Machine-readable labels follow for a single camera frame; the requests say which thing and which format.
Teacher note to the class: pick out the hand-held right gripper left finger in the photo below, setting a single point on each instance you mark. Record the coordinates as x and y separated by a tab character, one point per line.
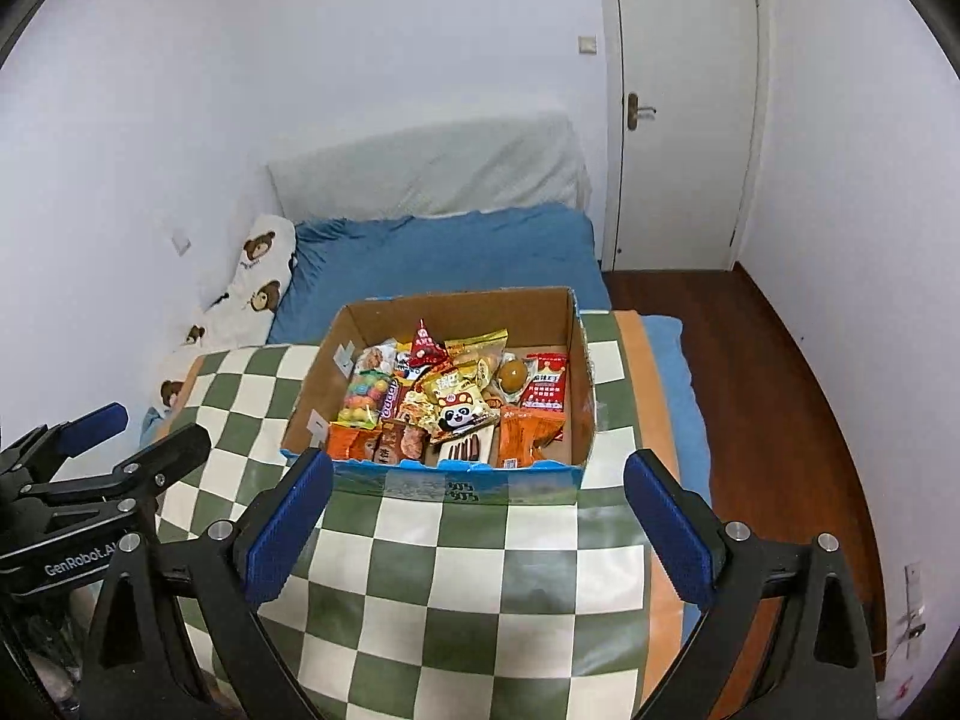
289	529

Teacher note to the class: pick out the small orange snack packet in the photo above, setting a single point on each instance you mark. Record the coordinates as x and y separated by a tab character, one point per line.
349	442

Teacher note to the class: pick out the colourful candy packet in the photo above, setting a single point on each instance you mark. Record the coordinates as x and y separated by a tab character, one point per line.
366	397

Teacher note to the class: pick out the brown pastry packet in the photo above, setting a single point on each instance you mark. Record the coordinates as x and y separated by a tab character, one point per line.
401	442

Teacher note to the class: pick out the white covered headboard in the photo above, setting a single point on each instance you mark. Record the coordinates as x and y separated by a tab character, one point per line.
427	165

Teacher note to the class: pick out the golden snack packet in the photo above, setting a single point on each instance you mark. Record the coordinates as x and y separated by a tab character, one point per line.
446	388

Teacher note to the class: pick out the brown egg packet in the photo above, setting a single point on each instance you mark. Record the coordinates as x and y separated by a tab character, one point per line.
514	376

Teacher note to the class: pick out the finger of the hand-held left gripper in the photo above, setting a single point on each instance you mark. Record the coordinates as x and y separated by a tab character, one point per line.
94	425
176	450

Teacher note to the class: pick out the large orange snack packet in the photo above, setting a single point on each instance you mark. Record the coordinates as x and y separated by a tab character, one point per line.
529	435

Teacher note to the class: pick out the blue bed sheet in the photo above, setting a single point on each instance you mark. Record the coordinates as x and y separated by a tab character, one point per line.
450	247

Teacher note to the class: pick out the red triangular snack packet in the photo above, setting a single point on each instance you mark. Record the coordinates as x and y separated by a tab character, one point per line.
426	345

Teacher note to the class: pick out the white light switch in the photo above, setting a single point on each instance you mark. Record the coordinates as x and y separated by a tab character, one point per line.
588	45

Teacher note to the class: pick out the green checkered blanket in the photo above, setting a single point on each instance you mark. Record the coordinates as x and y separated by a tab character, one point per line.
480	585

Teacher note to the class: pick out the red white snack packet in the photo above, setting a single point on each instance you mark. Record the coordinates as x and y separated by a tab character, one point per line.
546	382

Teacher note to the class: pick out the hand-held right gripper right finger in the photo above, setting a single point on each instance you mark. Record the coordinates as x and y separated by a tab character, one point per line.
667	532

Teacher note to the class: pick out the cardboard box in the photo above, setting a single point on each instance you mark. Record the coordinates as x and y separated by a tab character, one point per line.
450	486

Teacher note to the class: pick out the white wall socket with plug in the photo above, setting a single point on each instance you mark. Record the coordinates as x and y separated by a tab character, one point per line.
912	626

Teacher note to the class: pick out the panda print snack packet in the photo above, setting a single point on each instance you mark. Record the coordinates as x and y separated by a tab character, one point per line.
461	421

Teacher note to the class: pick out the white door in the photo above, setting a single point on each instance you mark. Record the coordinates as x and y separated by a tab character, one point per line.
682	52

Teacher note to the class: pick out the yellow biscuit packet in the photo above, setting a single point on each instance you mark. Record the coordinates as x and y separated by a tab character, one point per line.
480	349

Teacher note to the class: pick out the bear print pillow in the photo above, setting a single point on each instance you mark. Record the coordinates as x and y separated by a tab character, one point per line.
255	262

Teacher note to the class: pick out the cream snack packet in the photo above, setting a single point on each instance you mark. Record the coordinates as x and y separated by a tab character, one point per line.
375	358

